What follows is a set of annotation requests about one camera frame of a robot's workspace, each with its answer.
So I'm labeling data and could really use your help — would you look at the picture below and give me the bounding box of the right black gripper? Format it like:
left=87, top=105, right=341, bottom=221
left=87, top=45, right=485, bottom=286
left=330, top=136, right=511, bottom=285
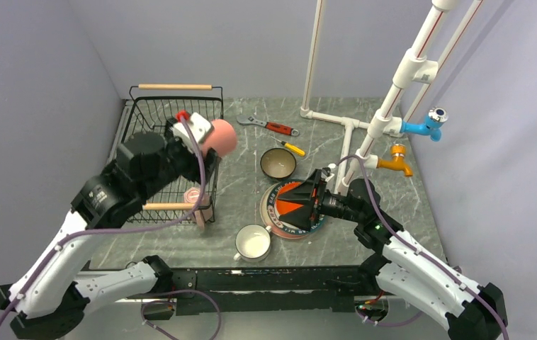
left=278, top=169, right=363, bottom=230

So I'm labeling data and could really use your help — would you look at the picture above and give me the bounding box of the salmon pink mug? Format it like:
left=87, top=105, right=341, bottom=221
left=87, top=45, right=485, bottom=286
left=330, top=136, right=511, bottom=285
left=200, top=119, right=237, bottom=157

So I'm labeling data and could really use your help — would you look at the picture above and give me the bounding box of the light pink mug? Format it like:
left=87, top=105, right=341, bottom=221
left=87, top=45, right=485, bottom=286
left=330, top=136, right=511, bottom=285
left=183, top=187, right=214, bottom=230

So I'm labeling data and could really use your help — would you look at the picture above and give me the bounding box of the white enamel cup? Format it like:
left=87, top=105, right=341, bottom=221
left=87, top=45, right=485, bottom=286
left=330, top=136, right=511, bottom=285
left=233, top=225, right=271, bottom=262

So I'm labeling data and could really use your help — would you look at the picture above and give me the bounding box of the black wire dish rack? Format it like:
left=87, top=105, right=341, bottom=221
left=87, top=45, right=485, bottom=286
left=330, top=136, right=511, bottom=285
left=108, top=96, right=224, bottom=224

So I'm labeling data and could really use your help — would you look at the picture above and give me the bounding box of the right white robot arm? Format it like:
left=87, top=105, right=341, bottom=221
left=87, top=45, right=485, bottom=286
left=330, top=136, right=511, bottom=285
left=276, top=169, right=509, bottom=339

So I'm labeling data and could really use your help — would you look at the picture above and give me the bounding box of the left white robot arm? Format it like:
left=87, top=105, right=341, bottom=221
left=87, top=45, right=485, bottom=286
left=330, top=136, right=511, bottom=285
left=0, top=126, right=220, bottom=339

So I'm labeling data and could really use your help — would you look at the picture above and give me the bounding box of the orange bowl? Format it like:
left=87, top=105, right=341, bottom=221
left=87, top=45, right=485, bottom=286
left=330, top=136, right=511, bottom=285
left=274, top=181, right=303, bottom=223

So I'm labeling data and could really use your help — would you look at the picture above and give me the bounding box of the beige pink plate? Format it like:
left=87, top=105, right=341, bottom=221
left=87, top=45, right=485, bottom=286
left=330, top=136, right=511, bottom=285
left=259, top=179, right=325, bottom=239

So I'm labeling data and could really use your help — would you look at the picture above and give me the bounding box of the dark brown bowl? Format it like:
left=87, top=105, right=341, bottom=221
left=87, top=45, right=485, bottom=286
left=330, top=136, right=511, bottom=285
left=259, top=148, right=297, bottom=181

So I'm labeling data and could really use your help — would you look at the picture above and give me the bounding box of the orange faucet tap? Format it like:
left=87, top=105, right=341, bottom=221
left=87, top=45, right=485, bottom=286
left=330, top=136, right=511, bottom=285
left=376, top=144, right=414, bottom=177

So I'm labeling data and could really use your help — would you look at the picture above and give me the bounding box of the blue faucet tap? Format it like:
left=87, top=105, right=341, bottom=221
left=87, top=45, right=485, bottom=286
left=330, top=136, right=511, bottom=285
left=400, top=107, right=448, bottom=142

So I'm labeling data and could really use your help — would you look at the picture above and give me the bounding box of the red handled adjustable wrench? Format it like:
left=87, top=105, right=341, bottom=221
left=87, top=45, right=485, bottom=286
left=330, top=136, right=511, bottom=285
left=236, top=115, right=300, bottom=137

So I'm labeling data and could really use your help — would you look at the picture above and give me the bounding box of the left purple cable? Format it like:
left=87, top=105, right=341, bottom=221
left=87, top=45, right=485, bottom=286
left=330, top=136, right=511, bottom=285
left=0, top=114, right=209, bottom=340

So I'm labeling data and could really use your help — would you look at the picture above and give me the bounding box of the yellow handled screwdriver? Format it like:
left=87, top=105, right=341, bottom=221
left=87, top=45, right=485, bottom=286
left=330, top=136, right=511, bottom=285
left=274, top=138, right=306, bottom=157

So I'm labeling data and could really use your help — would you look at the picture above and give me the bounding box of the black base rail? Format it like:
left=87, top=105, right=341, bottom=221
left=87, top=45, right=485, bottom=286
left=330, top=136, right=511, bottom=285
left=123, top=265, right=405, bottom=316

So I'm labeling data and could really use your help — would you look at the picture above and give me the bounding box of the white pvc pipe frame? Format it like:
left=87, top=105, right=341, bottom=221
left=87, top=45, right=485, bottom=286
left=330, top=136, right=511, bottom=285
left=299, top=0, right=485, bottom=196

